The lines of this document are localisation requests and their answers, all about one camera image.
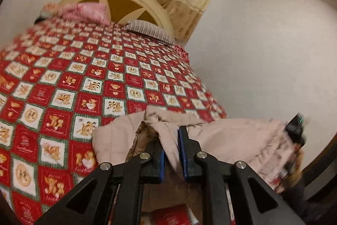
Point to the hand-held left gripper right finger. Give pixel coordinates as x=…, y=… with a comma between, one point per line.
x=182, y=153

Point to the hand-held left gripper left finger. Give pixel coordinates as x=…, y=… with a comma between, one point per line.
x=161, y=164

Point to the beige puffer jacket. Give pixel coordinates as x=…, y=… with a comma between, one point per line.
x=231, y=135

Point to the red bear print bedspread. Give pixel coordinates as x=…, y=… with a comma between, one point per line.
x=65, y=82

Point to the striped pillow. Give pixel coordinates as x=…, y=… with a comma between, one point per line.
x=150, y=28

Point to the pink blanket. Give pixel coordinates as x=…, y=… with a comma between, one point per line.
x=84, y=11

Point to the floral pillow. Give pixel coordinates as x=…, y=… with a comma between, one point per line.
x=48, y=8

